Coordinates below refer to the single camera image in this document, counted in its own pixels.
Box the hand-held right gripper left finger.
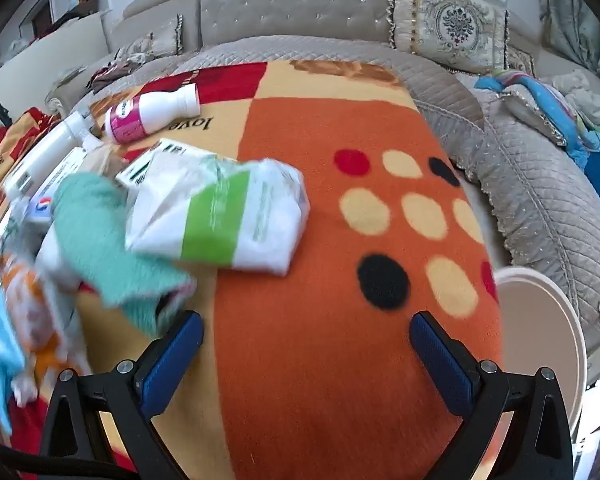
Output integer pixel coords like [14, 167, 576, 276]
[40, 310, 204, 480]

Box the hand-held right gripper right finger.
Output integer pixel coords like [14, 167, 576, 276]
[410, 310, 576, 480]

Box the beige plastic bucket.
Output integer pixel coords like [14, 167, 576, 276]
[494, 266, 588, 438]

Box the teal cloth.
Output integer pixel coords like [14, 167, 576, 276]
[55, 170, 197, 338]

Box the orange white packet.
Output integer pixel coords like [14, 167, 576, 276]
[0, 255, 86, 406]

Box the white green plastic bag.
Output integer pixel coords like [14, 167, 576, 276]
[116, 137, 311, 277]

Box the red blue logo medicine box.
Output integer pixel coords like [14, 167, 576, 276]
[27, 147, 88, 226]

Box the brown paper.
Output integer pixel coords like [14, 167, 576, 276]
[82, 145, 126, 181]

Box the orange dotted printed blanket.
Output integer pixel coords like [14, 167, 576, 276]
[0, 60, 503, 480]

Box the white thermos flask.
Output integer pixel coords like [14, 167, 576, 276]
[2, 110, 93, 198]

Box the pink label white bottle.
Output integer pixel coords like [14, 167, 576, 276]
[102, 83, 201, 146]

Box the pearl fringed grey cushion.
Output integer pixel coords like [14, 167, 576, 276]
[500, 82, 571, 147]

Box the striped blue blanket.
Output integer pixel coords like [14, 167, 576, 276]
[475, 67, 600, 166]

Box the pile of dark clothes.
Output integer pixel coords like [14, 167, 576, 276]
[90, 57, 146, 93]

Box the white crumpled cloth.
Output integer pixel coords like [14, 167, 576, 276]
[550, 70, 600, 126]

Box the small dark patterned cushion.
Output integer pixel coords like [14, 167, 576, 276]
[507, 46, 536, 77]

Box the fringed beige cushion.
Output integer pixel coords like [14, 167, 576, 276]
[112, 14, 185, 61]

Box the large embroidered beige cushion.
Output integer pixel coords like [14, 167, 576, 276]
[386, 0, 512, 73]

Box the teal patterned curtain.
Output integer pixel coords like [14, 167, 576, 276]
[537, 0, 600, 76]

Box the dark wooden door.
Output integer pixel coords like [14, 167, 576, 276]
[30, 0, 56, 38]

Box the beige tufted sofa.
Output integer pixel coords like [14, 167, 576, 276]
[45, 0, 600, 351]

